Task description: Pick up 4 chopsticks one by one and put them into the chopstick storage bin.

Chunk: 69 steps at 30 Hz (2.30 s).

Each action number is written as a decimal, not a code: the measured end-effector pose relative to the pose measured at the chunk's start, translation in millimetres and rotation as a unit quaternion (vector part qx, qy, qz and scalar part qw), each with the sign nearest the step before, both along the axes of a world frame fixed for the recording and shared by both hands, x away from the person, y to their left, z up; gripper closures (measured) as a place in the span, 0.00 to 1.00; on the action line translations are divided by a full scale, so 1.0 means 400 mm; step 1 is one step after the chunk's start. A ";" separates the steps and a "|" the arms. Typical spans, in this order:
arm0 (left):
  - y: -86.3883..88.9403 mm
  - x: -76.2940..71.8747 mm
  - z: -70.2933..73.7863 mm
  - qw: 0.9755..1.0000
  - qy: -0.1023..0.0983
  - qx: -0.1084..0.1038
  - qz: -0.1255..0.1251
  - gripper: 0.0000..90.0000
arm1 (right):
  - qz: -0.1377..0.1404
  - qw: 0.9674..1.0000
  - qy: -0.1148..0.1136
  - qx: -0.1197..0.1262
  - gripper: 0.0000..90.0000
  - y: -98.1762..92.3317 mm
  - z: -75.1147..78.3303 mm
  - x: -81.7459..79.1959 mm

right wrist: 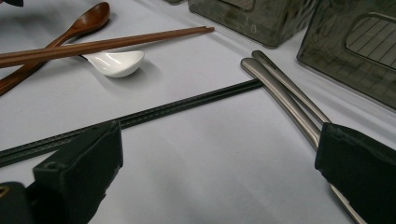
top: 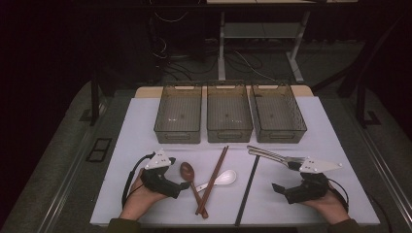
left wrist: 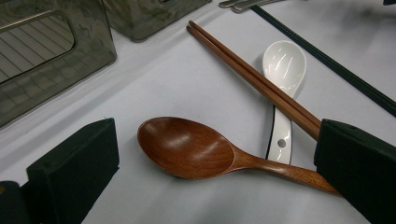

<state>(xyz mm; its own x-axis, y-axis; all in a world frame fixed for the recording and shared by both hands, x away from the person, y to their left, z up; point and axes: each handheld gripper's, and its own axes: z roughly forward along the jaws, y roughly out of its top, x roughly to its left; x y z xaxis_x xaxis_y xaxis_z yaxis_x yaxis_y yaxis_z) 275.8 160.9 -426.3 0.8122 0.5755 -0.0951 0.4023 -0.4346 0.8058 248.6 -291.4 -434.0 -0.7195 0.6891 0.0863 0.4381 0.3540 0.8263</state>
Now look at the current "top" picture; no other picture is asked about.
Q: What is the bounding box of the hand-held gripper black cable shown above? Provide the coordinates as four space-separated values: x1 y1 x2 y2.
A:
326 178 351 215
120 151 156 210

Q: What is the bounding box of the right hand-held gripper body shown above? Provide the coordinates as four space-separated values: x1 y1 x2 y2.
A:
284 157 343 205

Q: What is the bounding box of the black metal stand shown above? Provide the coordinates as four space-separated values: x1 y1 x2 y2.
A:
79 69 110 127
354 82 383 129

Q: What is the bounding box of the tangle of black floor cables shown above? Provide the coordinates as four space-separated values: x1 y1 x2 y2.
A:
150 9 224 82

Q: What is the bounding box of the metal floor rail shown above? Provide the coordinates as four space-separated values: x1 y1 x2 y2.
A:
35 106 108 233
351 116 412 227

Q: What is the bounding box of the black chopstick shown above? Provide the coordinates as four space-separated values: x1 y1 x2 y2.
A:
234 154 261 227

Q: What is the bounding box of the white table cover sheet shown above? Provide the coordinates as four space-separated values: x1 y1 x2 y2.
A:
89 95 381 227

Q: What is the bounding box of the brown wooden chopstick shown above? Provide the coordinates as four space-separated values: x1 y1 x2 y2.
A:
197 146 229 217
194 145 227 216

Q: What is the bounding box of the person's left hand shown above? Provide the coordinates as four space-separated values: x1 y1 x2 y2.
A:
120 169 168 221

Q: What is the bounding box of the black floor socket frame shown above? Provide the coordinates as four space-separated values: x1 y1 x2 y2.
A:
85 137 114 163

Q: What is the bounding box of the translucent grey plastic bin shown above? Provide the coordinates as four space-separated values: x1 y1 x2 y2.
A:
249 83 308 144
154 84 203 145
206 83 255 144

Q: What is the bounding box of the brown wooden spoon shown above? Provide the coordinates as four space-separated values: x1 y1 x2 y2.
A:
179 161 209 219

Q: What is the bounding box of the left hand-held gripper black cable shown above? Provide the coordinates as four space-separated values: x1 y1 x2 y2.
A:
120 151 156 210

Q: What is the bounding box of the white metal desk frame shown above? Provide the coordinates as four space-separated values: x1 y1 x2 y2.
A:
205 0 359 83

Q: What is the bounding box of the black tripod stand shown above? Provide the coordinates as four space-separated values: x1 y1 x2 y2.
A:
310 13 412 98

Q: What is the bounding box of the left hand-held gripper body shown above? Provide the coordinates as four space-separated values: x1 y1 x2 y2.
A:
140 149 182 199

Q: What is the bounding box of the person's right hand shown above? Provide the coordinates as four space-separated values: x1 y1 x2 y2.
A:
300 181 350 225

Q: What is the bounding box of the white floor cable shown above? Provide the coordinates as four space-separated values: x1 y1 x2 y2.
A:
232 50 280 82

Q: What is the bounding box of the right hand-held gripper black cable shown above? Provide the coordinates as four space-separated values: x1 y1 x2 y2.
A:
326 178 351 215

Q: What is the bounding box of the white ceramic spoon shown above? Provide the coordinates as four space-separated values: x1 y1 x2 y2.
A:
194 169 238 193

